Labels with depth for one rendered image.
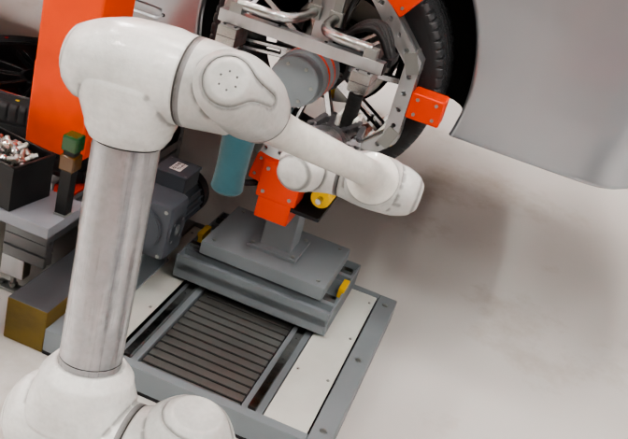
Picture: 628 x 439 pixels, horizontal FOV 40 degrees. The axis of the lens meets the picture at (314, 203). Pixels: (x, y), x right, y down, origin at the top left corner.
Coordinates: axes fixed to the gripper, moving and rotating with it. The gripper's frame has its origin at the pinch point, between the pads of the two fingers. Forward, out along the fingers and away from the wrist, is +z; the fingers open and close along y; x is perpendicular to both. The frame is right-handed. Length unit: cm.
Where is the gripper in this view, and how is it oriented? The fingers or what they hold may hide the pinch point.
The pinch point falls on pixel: (349, 120)
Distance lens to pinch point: 207.1
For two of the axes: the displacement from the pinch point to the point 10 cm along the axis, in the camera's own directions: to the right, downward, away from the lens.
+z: 2.9, -3.4, 8.9
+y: 9.2, 3.5, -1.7
